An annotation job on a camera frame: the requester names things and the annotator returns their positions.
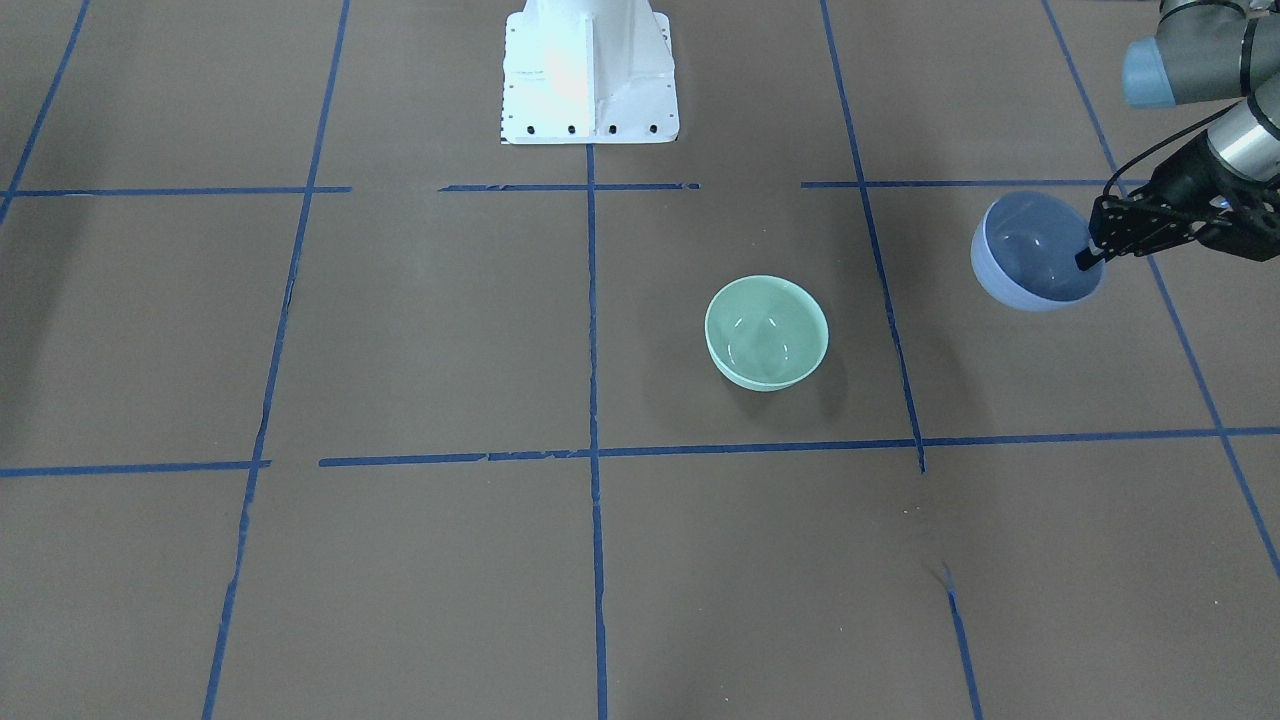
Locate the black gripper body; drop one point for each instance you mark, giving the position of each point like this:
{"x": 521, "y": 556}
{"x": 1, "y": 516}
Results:
{"x": 1187, "y": 170}

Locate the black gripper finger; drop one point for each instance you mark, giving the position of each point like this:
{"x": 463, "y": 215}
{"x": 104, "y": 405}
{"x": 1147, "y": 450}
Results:
{"x": 1090, "y": 257}

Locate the brown paper table mat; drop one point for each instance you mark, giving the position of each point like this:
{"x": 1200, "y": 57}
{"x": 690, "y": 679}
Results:
{"x": 319, "y": 402}

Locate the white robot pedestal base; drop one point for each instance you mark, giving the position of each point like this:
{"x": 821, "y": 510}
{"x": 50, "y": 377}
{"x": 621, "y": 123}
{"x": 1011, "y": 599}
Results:
{"x": 588, "y": 72}

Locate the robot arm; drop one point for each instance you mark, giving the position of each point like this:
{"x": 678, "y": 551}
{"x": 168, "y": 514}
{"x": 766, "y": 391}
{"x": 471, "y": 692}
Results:
{"x": 1214, "y": 50}

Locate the green bowl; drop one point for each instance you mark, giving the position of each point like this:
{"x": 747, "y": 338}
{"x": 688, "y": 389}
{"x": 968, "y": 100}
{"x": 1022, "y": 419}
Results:
{"x": 765, "y": 333}

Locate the blue bowl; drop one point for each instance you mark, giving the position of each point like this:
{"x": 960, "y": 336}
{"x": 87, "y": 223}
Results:
{"x": 1023, "y": 253}

